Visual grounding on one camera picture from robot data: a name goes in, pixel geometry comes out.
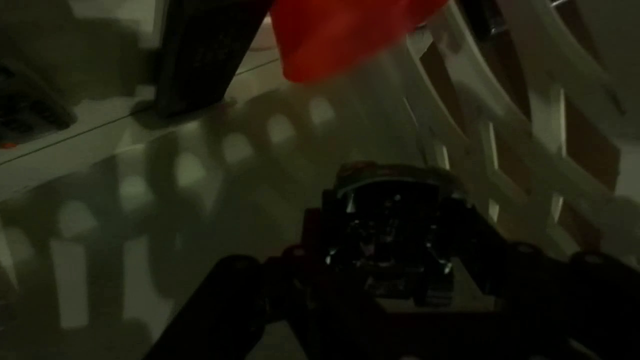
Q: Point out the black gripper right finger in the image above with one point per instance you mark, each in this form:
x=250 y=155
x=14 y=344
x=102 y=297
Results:
x=567 y=307

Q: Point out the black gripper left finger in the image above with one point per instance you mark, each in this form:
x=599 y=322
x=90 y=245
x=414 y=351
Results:
x=246 y=307

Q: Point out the red bowl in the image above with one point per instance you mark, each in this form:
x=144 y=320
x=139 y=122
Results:
x=347 y=36

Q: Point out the white lattice shelf unit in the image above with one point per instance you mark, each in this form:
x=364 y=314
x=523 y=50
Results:
x=101 y=201

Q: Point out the flat black case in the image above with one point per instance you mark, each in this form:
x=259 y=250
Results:
x=200 y=53

